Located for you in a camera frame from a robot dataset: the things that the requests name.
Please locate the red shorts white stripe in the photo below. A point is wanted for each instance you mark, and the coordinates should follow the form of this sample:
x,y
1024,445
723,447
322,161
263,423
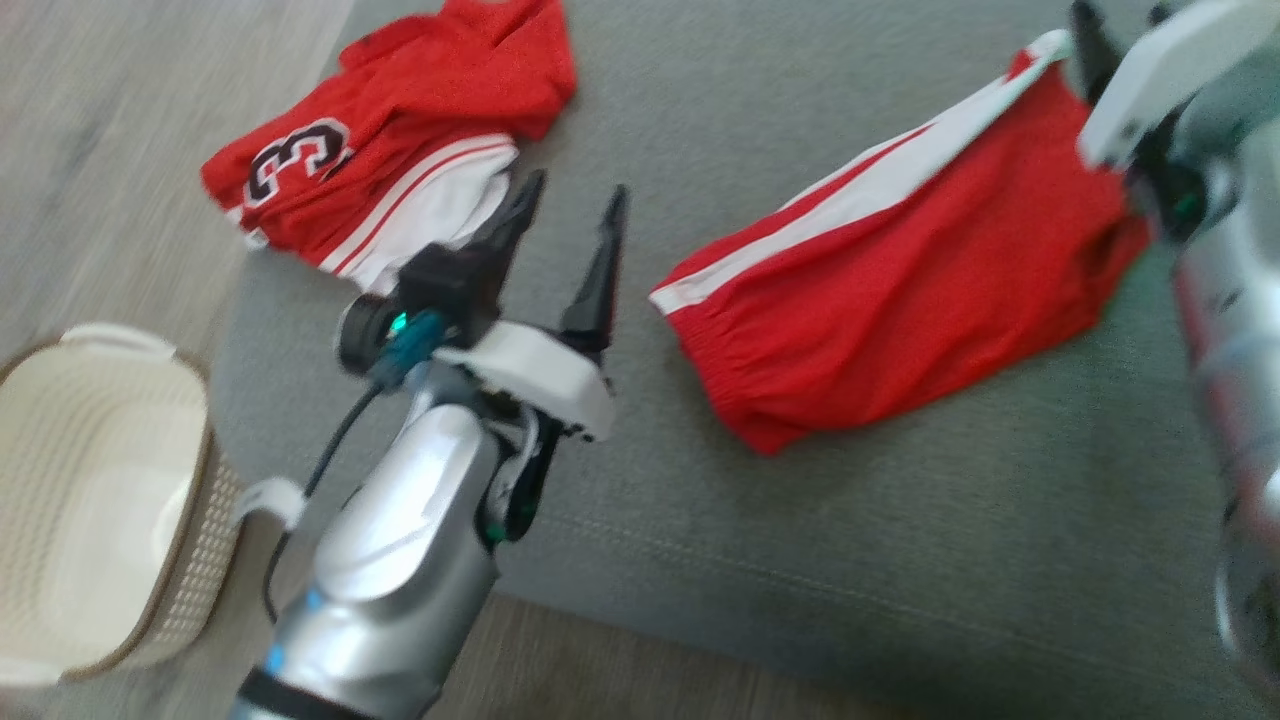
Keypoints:
x,y
900,280

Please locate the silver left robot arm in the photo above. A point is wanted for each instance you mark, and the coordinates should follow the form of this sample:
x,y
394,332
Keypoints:
x,y
400,560

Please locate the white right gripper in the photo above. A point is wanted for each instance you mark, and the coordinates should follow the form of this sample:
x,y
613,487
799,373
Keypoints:
x,y
1170,60

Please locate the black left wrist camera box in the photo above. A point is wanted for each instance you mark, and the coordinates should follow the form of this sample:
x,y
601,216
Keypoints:
x,y
450,290

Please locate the cream woven laundry basket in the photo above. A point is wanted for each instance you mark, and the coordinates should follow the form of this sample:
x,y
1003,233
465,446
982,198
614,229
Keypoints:
x,y
100,480

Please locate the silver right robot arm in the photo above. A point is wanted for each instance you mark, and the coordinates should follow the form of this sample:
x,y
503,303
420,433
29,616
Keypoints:
x,y
1240,300

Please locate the large grey sofa ottoman cushion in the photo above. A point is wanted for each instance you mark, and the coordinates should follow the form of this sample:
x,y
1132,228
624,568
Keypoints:
x,y
800,560

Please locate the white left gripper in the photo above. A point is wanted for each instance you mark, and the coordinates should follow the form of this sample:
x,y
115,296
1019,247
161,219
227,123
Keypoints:
x,y
540,375

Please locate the red number 23 jersey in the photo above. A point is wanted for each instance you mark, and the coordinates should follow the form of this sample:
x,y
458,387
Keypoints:
x,y
400,100

